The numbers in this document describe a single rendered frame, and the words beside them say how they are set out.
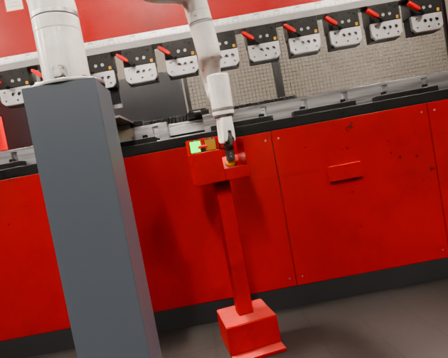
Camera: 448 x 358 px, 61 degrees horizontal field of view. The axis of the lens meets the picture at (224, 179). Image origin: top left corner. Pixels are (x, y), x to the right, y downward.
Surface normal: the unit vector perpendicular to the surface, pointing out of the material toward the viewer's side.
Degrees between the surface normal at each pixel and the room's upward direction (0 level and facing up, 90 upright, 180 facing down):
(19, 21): 90
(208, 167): 90
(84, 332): 90
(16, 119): 90
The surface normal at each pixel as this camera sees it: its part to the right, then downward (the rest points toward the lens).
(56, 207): 0.08, 0.04
